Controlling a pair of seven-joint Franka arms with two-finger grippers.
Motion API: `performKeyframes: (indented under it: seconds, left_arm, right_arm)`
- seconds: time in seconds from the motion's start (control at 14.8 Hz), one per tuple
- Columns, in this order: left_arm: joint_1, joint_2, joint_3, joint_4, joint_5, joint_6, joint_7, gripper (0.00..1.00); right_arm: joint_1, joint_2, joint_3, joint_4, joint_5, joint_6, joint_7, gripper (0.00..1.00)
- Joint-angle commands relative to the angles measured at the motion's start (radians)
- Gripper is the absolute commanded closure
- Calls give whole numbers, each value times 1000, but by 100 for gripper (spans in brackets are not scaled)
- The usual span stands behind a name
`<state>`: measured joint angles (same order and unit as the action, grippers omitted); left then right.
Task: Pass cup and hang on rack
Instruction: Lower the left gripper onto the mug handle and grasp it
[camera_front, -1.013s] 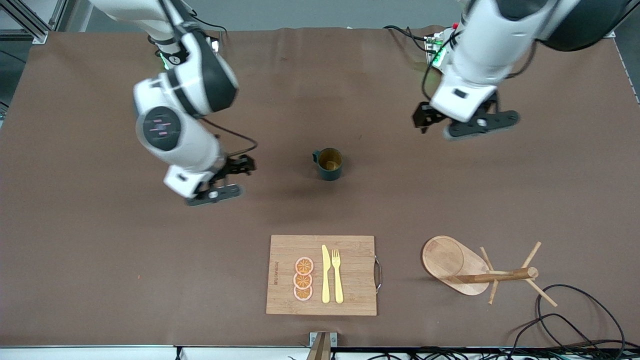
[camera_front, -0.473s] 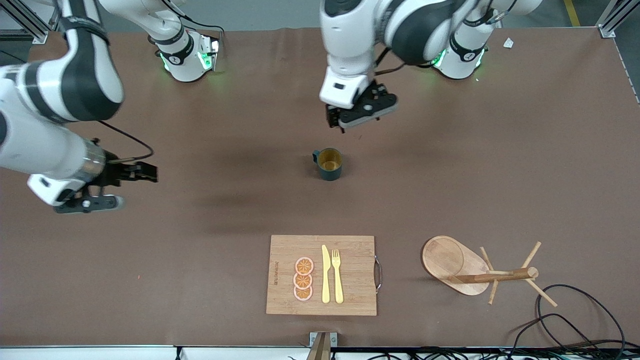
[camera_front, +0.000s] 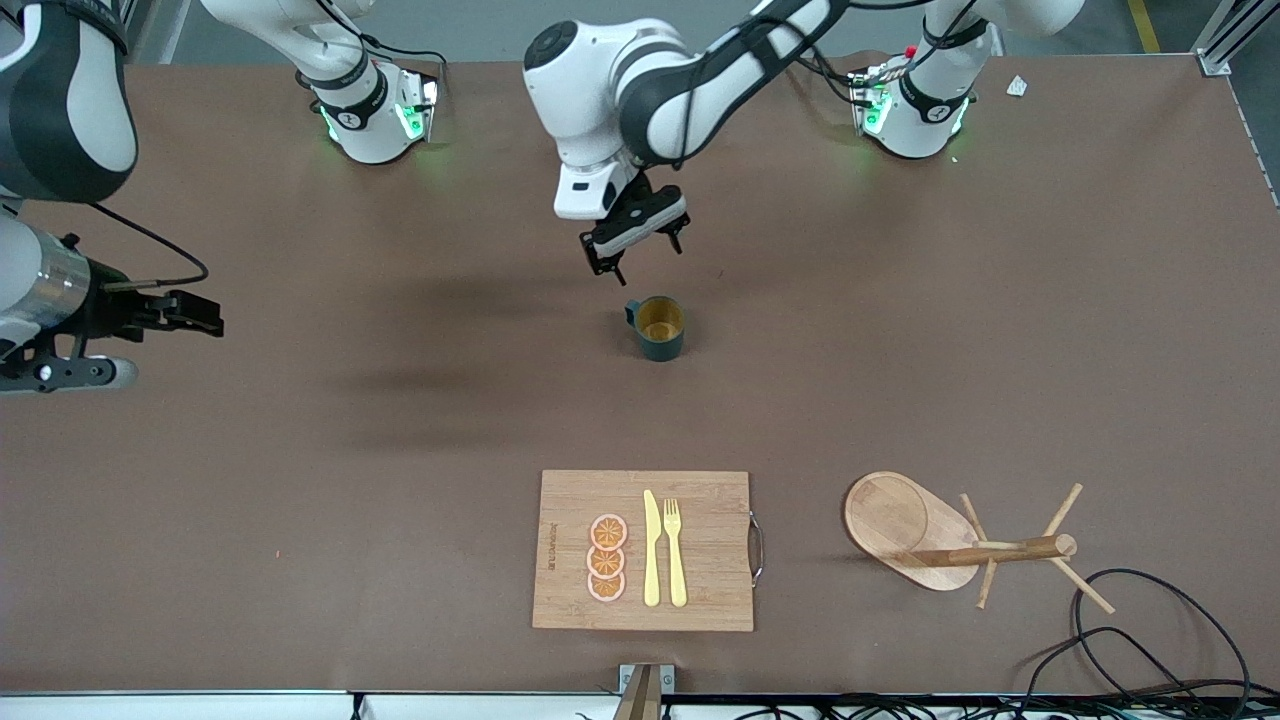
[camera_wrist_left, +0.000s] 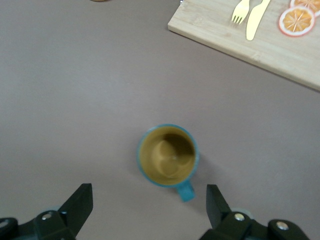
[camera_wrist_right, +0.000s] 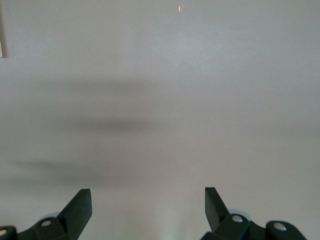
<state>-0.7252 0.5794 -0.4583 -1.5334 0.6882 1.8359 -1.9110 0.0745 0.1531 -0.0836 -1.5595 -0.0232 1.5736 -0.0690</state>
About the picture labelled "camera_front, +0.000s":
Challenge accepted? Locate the black left base cable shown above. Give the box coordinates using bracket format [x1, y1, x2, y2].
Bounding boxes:
[795, 50, 863, 106]

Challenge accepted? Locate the wooden cup rack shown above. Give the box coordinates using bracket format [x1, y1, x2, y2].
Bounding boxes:
[843, 471, 1116, 614]

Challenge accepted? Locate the yellow plastic knife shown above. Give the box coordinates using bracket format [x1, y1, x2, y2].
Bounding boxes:
[642, 489, 662, 608]

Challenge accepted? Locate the wooden cutting board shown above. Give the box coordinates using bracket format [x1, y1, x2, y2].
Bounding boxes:
[531, 470, 766, 633]

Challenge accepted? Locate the teal cup with handle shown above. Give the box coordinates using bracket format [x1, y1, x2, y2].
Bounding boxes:
[625, 295, 688, 364]

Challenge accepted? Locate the black looped cable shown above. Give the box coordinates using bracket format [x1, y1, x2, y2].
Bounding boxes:
[1072, 568, 1256, 706]
[1018, 626, 1206, 703]

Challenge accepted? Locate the yellow plastic fork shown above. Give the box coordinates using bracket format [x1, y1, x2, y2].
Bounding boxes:
[663, 498, 689, 609]

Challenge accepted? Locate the black cable bundle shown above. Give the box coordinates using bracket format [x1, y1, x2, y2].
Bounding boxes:
[660, 690, 1280, 720]

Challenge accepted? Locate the black right base cable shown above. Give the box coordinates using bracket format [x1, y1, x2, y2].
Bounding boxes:
[375, 28, 448, 96]

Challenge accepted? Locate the black base cable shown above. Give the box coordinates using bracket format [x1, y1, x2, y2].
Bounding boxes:
[795, 50, 863, 106]
[375, 28, 448, 96]

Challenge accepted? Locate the aluminium frame profile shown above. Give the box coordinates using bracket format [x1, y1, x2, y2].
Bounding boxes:
[1193, 0, 1280, 77]

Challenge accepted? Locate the metal table edge bracket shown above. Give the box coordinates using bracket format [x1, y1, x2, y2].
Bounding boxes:
[617, 663, 677, 720]

